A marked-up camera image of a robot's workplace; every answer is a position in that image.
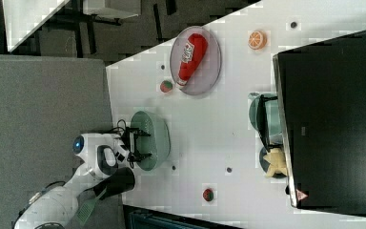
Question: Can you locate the toy orange slice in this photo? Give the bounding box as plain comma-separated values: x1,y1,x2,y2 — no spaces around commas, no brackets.
248,31,267,50

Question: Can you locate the green plastic strainer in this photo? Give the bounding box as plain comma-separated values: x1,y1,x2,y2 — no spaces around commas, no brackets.
131,111,171,171

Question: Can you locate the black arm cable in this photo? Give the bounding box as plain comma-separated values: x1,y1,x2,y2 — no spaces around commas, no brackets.
109,118,128,135

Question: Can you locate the pink round plate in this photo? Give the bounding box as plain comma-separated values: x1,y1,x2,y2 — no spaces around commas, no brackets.
170,27,221,95

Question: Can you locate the red ketchup bottle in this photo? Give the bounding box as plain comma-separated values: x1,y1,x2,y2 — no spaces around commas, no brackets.
177,33,208,87

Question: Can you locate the black cylinder on table edge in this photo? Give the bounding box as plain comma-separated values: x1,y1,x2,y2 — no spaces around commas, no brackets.
93,167,135,200

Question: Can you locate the toy strawberry near plate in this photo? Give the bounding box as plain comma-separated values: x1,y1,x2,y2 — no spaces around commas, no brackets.
160,80,173,93

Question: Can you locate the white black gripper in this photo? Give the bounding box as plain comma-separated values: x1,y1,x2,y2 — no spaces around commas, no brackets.
112,127,153,167

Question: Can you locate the black toaster oven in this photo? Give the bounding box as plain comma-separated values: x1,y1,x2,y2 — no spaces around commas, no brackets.
273,30,366,217

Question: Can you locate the green spatula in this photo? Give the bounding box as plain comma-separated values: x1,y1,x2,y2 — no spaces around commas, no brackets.
76,189,106,226

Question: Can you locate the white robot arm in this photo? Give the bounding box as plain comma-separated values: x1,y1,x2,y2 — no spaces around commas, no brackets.
12,128,147,229

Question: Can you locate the toy strawberry near front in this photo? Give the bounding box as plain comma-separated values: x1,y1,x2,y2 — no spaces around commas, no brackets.
202,188,214,201

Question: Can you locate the yellow toy star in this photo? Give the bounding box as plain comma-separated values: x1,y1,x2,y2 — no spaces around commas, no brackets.
263,148,288,177

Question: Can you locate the dark blue small plate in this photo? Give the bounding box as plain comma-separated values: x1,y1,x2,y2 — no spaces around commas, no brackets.
259,148,285,178

